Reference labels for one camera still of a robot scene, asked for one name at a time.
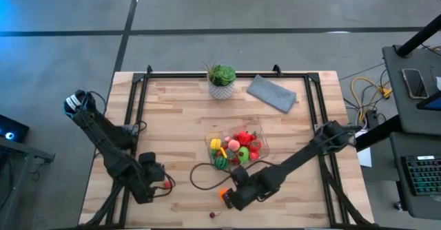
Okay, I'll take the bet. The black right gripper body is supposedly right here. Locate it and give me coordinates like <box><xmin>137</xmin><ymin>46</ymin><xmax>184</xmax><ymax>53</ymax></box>
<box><xmin>223</xmin><ymin>176</ymin><xmax>273</xmax><ymax>211</ymax></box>

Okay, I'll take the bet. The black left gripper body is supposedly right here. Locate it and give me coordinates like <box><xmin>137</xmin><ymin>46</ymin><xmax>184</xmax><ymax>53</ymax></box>
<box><xmin>137</xmin><ymin>151</ymin><xmax>167</xmax><ymax>187</ymax></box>

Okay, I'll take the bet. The green toy mango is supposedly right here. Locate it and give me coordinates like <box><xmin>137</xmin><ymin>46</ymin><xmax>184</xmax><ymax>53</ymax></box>
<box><xmin>237</xmin><ymin>146</ymin><xmax>251</xmax><ymax>165</ymax></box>

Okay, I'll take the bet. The green striped toy watermelon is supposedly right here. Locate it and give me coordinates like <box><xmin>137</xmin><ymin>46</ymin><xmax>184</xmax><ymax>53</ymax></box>
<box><xmin>214</xmin><ymin>155</ymin><xmax>229</xmax><ymax>171</ymax></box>

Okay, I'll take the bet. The pink toy peach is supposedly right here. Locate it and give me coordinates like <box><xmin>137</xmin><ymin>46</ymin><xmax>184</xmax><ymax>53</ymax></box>
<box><xmin>227</xmin><ymin>138</ymin><xmax>241</xmax><ymax>153</ymax></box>

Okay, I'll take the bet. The large red toy strawberry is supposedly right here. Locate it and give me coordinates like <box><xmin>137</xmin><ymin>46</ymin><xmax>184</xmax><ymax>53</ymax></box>
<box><xmin>235</xmin><ymin>131</ymin><xmax>253</xmax><ymax>147</ymax></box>

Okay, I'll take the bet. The clear plastic container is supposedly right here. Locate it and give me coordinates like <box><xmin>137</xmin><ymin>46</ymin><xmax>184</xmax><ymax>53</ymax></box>
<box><xmin>205</xmin><ymin>121</ymin><xmax>271</xmax><ymax>171</ymax></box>

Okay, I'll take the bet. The grey folded cloth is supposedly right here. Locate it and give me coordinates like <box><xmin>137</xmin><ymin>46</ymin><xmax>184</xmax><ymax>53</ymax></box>
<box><xmin>246</xmin><ymin>74</ymin><xmax>298</xmax><ymax>114</ymax></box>

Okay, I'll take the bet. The succulent in patterned white pot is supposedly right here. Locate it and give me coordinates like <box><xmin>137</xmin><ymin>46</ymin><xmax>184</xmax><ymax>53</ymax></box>
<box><xmin>202</xmin><ymin>61</ymin><xmax>238</xmax><ymax>101</ymax></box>

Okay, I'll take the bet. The white paper sheet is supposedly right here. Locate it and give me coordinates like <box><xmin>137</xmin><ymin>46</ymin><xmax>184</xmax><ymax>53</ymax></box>
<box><xmin>356</xmin><ymin>129</ymin><xmax>373</xmax><ymax>169</ymax></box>

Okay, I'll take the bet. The black metal stand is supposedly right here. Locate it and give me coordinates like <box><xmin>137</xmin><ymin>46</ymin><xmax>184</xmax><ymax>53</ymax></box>
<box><xmin>0</xmin><ymin>136</ymin><xmax>57</xmax><ymax>230</ymax></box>

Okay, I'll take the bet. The black diagonal beam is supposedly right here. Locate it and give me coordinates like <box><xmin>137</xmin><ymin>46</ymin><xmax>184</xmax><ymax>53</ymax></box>
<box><xmin>353</xmin><ymin>114</ymin><xmax>404</xmax><ymax>153</ymax></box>

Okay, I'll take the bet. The black power strip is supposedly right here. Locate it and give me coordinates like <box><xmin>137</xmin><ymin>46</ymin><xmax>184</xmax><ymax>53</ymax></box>
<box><xmin>365</xmin><ymin>108</ymin><xmax>380</xmax><ymax>130</ymax></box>

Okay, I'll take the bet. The black device with blue light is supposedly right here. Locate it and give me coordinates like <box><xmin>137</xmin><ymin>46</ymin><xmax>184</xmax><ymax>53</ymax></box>
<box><xmin>0</xmin><ymin>114</ymin><xmax>31</xmax><ymax>144</ymax></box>

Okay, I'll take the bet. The grey desk with keyboard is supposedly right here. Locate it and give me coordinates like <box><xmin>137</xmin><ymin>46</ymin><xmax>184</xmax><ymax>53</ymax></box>
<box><xmin>388</xmin><ymin>131</ymin><xmax>441</xmax><ymax>221</ymax></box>

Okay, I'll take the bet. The backlit black keyboard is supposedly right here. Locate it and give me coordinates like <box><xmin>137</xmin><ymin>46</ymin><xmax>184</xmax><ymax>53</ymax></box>
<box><xmin>400</xmin><ymin>154</ymin><xmax>441</xmax><ymax>197</ymax></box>

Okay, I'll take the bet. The grey desk with phone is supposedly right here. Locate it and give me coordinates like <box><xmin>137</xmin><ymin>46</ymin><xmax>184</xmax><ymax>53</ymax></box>
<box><xmin>381</xmin><ymin>43</ymin><xmax>441</xmax><ymax>135</ymax></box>

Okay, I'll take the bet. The black smartphone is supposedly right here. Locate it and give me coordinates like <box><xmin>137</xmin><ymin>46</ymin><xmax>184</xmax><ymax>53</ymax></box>
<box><xmin>400</xmin><ymin>67</ymin><xmax>430</xmax><ymax>101</ymax></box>

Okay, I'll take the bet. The black tablet screen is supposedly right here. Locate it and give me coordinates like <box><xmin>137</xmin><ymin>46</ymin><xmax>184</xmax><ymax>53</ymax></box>
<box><xmin>416</xmin><ymin>90</ymin><xmax>441</xmax><ymax>112</ymax></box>

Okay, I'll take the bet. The black round pole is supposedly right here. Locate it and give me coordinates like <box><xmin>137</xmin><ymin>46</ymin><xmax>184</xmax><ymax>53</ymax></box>
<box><xmin>395</xmin><ymin>14</ymin><xmax>441</xmax><ymax>58</ymax></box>

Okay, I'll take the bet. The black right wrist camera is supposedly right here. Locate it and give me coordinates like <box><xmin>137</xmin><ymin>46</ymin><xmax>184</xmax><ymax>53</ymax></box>
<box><xmin>231</xmin><ymin>167</ymin><xmax>250</xmax><ymax>187</ymax></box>

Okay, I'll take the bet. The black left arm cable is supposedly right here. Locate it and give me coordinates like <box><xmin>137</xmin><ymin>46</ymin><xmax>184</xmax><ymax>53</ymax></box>
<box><xmin>150</xmin><ymin>170</ymin><xmax>177</xmax><ymax>199</ymax></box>

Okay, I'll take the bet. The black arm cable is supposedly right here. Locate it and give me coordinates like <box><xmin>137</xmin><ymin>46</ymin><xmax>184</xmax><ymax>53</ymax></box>
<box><xmin>189</xmin><ymin>160</ymin><xmax>276</xmax><ymax>191</ymax></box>
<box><xmin>150</xmin><ymin>170</ymin><xmax>177</xmax><ymax>199</ymax></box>

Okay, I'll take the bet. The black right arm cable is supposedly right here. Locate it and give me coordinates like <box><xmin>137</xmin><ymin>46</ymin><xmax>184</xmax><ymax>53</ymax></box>
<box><xmin>189</xmin><ymin>160</ymin><xmax>276</xmax><ymax>191</ymax></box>

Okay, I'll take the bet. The black aluminium table frame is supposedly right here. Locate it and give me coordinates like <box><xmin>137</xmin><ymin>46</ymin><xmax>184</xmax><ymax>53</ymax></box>
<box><xmin>79</xmin><ymin>64</ymin><xmax>375</xmax><ymax>230</ymax></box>

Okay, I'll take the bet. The yellow cable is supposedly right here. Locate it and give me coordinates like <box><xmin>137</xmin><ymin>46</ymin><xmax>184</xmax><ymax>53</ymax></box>
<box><xmin>349</xmin><ymin>76</ymin><xmax>393</xmax><ymax>125</ymax></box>

